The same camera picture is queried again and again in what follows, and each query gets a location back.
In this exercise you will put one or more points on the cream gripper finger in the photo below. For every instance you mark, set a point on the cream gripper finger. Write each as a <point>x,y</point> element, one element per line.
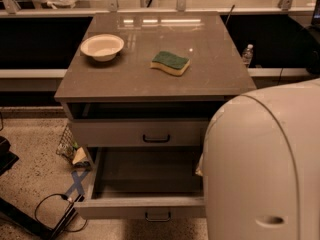
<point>199,168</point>

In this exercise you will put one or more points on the grey drawer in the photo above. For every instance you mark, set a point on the grey drawer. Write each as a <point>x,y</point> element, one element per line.
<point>138,124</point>
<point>157,184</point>

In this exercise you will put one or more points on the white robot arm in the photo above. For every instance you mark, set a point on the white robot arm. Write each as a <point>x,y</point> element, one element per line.
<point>261,165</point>

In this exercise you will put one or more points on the grey top drawer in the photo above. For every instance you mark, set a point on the grey top drawer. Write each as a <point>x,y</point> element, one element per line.
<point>138,124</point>

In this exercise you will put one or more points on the grey drawer cabinet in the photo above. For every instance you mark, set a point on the grey drawer cabinet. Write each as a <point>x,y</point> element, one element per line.
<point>215,73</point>

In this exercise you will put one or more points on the green yellow sponge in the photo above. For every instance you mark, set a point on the green yellow sponge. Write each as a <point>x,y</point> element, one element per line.
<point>170,63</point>

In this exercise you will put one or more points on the blue tape cross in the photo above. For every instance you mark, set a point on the blue tape cross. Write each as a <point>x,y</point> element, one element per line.
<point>78,177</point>

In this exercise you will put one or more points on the clear plastic water bottle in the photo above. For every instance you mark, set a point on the clear plastic water bottle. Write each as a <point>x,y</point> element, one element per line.
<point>247,55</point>

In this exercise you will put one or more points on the white paper bowl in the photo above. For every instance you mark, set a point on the white paper bowl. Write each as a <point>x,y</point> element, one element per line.
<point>103,47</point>

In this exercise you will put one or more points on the wire mesh waste basket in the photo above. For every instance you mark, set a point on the wire mesh waste basket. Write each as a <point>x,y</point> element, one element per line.
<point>69,149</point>

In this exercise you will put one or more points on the black stand leg with cable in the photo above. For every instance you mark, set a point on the black stand leg with cable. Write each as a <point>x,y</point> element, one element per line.
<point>35,226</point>

